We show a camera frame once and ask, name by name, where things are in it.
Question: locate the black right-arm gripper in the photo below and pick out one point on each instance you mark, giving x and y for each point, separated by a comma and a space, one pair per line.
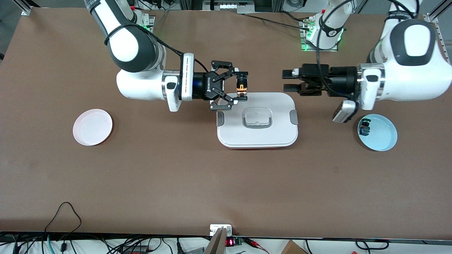
209, 88

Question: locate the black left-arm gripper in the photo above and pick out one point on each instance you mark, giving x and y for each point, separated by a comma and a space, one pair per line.
342, 80

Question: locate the orange push-button switch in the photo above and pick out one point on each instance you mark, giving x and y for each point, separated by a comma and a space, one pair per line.
242, 86

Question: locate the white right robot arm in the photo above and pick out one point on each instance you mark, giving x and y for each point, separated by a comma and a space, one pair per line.
134, 49

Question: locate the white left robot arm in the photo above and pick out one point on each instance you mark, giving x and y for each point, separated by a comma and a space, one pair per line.
416, 70

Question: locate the white lunch box grey clips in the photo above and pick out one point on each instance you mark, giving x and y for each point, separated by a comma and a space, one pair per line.
257, 134

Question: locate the brown cardboard box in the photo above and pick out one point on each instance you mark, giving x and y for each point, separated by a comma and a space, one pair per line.
293, 248

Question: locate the white lit power strip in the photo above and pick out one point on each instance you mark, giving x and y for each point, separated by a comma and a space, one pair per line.
229, 5

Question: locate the light blue round plate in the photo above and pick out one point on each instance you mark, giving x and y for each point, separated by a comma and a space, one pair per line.
381, 134

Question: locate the pink round plate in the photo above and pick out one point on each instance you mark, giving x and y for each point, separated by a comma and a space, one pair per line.
92, 127

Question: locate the small white clamp block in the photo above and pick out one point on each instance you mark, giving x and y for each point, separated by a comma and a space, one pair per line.
217, 227

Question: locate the red digit display module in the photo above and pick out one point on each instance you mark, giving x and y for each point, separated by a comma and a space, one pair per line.
231, 242

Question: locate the aluminium profile bar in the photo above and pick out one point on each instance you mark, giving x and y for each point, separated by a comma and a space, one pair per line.
217, 243

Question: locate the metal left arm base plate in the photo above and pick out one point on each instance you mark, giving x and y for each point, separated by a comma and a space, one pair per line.
319, 50

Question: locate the green push-button switch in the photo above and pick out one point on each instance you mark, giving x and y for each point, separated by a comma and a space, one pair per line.
364, 128

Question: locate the aluminium corner bracket rail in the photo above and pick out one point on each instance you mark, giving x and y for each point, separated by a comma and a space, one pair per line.
441, 14

